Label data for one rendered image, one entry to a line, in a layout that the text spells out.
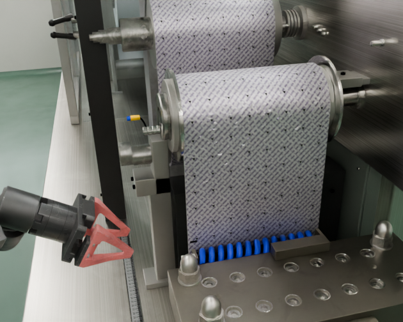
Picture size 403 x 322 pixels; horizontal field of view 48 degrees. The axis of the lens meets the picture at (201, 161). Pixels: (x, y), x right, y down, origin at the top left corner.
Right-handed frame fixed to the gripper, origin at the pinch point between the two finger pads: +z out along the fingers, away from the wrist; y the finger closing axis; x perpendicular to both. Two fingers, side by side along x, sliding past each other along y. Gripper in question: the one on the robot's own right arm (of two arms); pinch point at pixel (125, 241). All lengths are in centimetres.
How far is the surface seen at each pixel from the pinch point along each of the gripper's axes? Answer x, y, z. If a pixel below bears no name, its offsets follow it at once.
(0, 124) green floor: -140, -369, -30
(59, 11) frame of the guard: 15, -102, -21
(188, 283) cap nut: 1.1, 8.3, 9.0
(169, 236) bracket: -1.2, -7.9, 10.0
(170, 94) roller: 24.2, -2.6, -3.6
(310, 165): 23.5, 0.2, 22.3
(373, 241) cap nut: 17.5, 7.0, 36.3
